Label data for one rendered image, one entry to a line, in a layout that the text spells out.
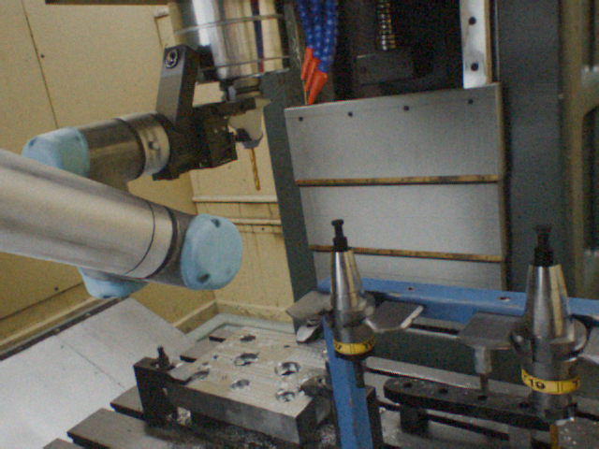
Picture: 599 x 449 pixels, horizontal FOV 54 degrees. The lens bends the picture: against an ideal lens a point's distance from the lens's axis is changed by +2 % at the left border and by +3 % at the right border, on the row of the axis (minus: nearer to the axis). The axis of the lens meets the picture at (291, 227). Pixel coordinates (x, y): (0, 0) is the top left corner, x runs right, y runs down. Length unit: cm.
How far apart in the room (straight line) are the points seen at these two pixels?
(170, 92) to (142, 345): 119
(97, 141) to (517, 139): 81
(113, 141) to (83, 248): 20
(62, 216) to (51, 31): 146
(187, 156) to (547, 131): 69
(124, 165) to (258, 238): 142
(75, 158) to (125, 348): 125
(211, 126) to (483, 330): 41
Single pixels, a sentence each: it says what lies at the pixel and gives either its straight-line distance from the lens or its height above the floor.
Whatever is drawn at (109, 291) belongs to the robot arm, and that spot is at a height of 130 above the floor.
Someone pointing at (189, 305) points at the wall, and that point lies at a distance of 223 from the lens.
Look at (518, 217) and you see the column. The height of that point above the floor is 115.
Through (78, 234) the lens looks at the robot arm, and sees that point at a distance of 49.
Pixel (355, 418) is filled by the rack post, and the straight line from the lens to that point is 85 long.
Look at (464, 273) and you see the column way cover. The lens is 127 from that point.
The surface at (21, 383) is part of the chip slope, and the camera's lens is 176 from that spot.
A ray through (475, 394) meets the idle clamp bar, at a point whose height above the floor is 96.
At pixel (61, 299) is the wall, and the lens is 189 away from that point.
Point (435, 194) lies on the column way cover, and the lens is 123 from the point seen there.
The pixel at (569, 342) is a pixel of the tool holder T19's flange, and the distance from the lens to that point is 60.
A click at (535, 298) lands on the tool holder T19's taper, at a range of 60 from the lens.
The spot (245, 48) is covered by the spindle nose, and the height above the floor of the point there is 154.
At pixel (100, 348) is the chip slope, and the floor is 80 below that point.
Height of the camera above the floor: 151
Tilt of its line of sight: 15 degrees down
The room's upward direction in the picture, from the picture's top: 9 degrees counter-clockwise
